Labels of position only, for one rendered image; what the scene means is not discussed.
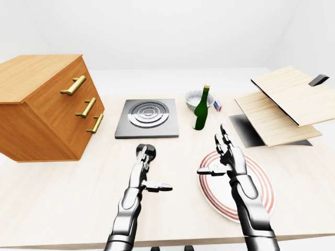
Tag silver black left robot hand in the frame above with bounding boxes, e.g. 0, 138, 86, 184
129, 144, 173, 193

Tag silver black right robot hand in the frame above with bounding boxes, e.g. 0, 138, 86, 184
196, 123, 249, 181

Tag round black stove knob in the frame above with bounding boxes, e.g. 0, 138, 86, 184
136, 143, 158, 164

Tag flat dark stove plate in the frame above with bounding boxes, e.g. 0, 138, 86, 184
114, 98, 180, 140

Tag flat dark grey sheet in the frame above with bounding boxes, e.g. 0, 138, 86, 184
228, 114, 314, 149

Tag white plate with red rings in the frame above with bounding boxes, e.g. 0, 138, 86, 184
197, 150, 276, 224

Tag plain pale wooden board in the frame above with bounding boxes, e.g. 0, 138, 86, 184
234, 91, 323, 148

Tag green glass bottle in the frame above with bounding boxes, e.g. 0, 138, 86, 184
192, 83, 211, 131

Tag small wooden drawer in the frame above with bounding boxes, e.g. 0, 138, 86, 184
64, 97, 106, 161

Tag patterned grey white bowl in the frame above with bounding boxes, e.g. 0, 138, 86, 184
185, 90, 215, 112

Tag medium wooden drawer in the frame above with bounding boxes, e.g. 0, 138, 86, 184
49, 80, 102, 146

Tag pale wooden board dark edge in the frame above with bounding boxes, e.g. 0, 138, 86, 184
250, 65, 335, 128

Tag large wooden drawer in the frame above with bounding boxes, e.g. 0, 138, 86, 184
23, 55, 94, 129

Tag wooden cabinet with drawers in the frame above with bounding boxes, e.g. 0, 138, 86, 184
0, 54, 106, 163

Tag short brass drawer handle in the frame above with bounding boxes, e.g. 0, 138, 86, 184
86, 113, 105, 134

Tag medium brass drawer handle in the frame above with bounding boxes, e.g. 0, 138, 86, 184
75, 97, 97, 119

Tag long brass drawer handle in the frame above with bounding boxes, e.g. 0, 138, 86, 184
60, 75, 87, 97

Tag black handle block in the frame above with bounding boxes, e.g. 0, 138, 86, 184
308, 74, 330, 87

